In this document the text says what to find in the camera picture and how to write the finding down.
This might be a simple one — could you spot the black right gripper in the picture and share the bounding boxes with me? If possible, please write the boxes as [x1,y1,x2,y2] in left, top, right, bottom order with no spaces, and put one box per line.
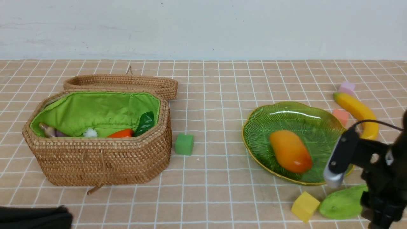
[357,114,407,229]

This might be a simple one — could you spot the green toy cucumber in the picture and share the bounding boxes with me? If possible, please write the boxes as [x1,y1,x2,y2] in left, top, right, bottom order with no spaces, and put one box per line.
[319,184,368,220]

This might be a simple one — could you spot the orange toy carrot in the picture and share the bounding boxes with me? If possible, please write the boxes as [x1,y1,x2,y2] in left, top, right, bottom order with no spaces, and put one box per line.
[107,111,155,138]

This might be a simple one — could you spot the yellow foam cube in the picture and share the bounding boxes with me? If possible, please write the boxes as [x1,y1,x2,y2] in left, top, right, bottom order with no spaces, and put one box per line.
[291,191,321,223]

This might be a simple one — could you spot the pink foam cube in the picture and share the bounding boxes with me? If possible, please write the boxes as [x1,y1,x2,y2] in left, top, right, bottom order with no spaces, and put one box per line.
[332,109,350,127]

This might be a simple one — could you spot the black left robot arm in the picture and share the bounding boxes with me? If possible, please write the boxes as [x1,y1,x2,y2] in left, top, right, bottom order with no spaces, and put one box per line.
[0,205,73,229]

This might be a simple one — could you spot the woven rattan basket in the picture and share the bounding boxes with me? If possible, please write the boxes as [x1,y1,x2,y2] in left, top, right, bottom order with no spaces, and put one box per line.
[22,90,172,194]

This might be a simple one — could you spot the purple toy eggplant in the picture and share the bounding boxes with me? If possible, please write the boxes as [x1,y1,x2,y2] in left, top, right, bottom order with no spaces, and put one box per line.
[38,123,70,138]

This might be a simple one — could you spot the orange toy mango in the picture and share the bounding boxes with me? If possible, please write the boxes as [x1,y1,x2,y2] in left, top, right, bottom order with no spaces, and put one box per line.
[269,129,314,174]

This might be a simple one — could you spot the green foam cube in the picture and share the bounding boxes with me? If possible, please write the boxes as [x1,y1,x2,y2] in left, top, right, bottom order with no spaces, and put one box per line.
[175,133,194,156]

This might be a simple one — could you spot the green glass leaf plate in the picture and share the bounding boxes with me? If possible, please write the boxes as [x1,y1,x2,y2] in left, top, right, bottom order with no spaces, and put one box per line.
[242,101,346,186]

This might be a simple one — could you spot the woven rattan basket lid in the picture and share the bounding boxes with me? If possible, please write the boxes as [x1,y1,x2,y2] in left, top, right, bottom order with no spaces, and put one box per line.
[63,67,178,101]

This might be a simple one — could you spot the lilac foam cube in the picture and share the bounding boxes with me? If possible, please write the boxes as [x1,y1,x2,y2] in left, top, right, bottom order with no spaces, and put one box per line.
[338,81,355,96]

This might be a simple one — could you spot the yellow toy banana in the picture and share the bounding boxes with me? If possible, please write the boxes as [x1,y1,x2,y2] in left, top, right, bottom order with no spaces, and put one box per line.
[333,92,379,140]

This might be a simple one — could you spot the green fabric basket liner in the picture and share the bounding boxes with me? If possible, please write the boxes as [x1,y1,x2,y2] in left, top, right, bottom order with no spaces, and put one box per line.
[30,91,161,138]

